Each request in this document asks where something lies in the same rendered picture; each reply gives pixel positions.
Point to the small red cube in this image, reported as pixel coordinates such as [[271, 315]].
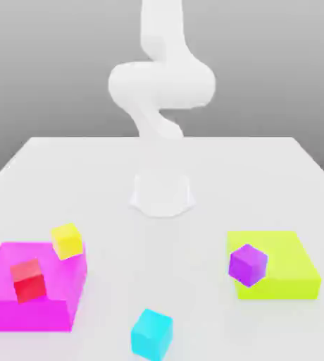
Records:
[[29, 284]]

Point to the small purple cube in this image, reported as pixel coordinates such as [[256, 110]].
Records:
[[248, 265]]

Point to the large magenta box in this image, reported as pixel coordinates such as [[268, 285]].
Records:
[[24, 313]]

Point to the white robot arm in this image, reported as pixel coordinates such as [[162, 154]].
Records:
[[162, 84]]

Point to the large lime yellow box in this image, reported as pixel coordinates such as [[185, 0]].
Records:
[[291, 268]]

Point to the small yellow cube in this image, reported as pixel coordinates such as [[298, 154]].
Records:
[[66, 241]]

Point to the small cyan cube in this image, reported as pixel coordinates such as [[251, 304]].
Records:
[[152, 335]]

